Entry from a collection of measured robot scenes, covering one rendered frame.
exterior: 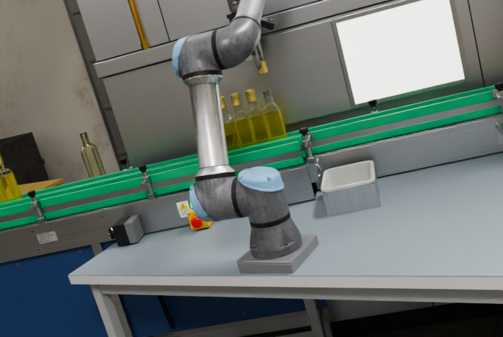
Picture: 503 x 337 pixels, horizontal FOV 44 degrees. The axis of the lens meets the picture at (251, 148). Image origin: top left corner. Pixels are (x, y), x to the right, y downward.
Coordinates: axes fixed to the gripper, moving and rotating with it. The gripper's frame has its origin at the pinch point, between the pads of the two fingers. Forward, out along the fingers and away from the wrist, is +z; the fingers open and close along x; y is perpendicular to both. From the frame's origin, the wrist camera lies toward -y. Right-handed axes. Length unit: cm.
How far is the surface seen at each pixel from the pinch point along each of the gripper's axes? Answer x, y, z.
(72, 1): -286, 253, -65
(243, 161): 15.5, 10.3, 30.3
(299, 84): -13.2, -8.4, 12.4
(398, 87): -19, -43, 22
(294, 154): 12.6, -7.5, 31.9
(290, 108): -12.4, -2.6, 20.2
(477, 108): -6, -69, 33
